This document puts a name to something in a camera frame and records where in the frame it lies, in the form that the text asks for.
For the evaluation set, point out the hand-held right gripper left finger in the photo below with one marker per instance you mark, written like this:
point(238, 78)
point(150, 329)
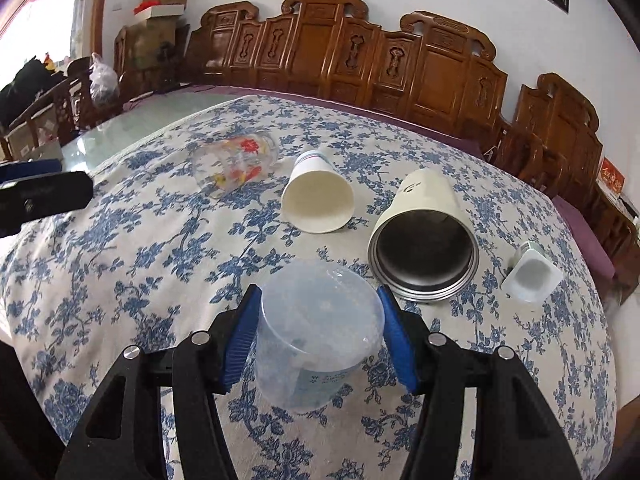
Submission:
point(239, 332)

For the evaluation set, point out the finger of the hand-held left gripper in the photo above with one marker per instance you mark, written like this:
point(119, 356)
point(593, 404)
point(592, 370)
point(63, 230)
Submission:
point(45, 195)

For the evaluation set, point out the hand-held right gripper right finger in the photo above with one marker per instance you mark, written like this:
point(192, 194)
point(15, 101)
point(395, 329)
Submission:
point(397, 332)

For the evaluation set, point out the clear plastic cup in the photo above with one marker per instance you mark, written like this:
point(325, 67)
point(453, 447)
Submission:
point(320, 330)

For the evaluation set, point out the cream steel tumbler cup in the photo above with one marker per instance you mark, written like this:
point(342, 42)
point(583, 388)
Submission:
point(425, 245)

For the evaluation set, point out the small white plastic cup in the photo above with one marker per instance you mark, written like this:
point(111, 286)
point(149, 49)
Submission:
point(530, 280)

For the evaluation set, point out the white paper cup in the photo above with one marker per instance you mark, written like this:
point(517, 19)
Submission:
point(320, 195)

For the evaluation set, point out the floral glass cup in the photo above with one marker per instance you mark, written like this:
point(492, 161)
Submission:
point(235, 162)

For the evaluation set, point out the wooden chair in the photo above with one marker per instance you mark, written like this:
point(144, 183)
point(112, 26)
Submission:
point(45, 110)

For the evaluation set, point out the blue floral blanket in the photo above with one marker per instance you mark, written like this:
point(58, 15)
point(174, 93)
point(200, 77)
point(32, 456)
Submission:
point(150, 260)

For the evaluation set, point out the white plastic bag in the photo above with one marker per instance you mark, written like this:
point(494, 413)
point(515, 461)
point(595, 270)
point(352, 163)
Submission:
point(102, 77)

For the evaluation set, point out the glass top table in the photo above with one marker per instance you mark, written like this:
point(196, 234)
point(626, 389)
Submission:
point(145, 110)

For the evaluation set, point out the carved wooden armchair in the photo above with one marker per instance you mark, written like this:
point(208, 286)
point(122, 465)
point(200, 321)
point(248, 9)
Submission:
point(560, 130)

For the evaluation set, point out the red packet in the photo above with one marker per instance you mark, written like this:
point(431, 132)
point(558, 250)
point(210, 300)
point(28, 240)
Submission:
point(611, 175)

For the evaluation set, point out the carved wooden sofa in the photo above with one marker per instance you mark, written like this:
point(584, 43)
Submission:
point(350, 55)

